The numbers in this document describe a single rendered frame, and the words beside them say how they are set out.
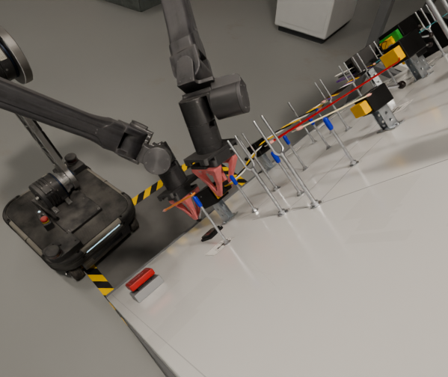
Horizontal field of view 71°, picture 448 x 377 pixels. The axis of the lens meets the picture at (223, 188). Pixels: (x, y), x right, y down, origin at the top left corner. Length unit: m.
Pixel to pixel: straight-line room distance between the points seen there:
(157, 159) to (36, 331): 1.45
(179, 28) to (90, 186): 1.49
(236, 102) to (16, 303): 1.76
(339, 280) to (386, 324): 0.06
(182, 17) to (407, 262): 0.59
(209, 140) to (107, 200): 1.38
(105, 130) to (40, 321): 1.42
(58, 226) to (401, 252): 1.79
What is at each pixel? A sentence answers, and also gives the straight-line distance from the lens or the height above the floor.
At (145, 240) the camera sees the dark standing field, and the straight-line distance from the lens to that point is 1.99.
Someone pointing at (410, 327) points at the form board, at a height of 1.49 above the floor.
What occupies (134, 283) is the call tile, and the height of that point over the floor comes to 1.13.
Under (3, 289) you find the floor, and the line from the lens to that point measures 2.17.
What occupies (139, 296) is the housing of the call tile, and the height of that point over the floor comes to 1.12.
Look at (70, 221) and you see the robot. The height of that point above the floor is 0.26.
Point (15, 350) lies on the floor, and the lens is 1.98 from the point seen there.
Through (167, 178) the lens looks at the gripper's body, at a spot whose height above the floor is 1.12.
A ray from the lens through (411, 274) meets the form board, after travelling 0.23.
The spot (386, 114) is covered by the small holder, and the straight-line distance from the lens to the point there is 0.62.
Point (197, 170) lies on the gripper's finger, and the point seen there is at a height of 1.21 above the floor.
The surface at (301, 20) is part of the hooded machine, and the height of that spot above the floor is 0.20.
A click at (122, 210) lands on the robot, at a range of 1.85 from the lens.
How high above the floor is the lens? 1.66
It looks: 50 degrees down
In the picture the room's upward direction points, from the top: straight up
